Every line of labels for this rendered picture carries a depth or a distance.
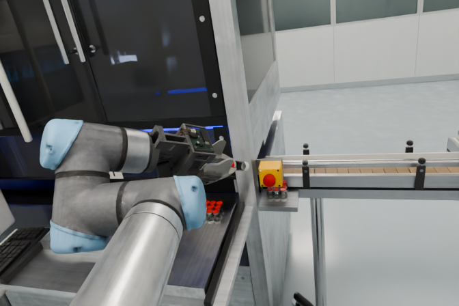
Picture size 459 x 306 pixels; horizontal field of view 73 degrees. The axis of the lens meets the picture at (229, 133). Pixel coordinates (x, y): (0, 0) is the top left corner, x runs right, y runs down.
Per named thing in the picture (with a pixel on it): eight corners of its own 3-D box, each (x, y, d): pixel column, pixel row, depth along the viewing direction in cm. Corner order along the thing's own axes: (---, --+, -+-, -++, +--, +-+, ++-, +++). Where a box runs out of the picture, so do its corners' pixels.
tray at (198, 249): (167, 210, 112) (165, 201, 111) (237, 212, 105) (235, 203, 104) (113, 288, 82) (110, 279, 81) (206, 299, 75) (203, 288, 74)
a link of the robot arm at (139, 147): (115, 181, 52) (109, 143, 56) (141, 182, 55) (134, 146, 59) (130, 152, 48) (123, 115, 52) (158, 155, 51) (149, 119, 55)
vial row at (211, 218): (172, 218, 107) (169, 207, 105) (222, 220, 102) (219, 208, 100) (169, 222, 105) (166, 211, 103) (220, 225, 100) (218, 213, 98)
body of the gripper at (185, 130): (220, 156, 57) (160, 150, 50) (198, 183, 62) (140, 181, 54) (207, 126, 61) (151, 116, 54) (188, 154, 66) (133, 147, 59)
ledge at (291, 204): (264, 188, 120) (263, 184, 119) (299, 188, 116) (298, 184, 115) (259, 211, 107) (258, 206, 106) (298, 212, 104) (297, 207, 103)
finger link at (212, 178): (223, 182, 62) (184, 177, 57) (219, 186, 63) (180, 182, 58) (217, 163, 65) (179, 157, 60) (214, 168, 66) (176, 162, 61)
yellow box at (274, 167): (263, 176, 109) (261, 158, 106) (283, 176, 107) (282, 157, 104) (259, 188, 102) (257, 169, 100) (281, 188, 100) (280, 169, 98)
